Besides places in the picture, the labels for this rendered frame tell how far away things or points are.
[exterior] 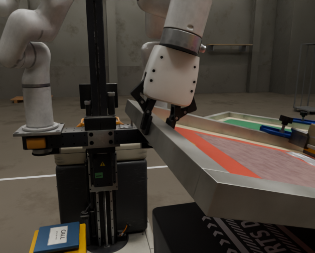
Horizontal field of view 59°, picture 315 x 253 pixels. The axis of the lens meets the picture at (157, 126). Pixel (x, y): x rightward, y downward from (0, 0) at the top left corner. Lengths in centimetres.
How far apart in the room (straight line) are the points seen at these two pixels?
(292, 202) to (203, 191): 10
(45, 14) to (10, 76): 1002
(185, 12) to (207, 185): 32
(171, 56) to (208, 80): 1093
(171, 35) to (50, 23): 56
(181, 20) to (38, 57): 64
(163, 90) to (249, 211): 29
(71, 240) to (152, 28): 71
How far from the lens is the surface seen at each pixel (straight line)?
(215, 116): 203
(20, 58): 100
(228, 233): 80
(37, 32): 98
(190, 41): 52
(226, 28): 1173
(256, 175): 52
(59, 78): 1068
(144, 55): 106
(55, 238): 76
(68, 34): 1065
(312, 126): 102
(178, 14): 53
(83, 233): 79
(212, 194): 29
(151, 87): 52
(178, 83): 53
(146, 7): 60
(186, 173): 35
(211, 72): 1146
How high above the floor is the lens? 139
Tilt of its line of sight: 14 degrees down
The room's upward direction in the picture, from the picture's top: straight up
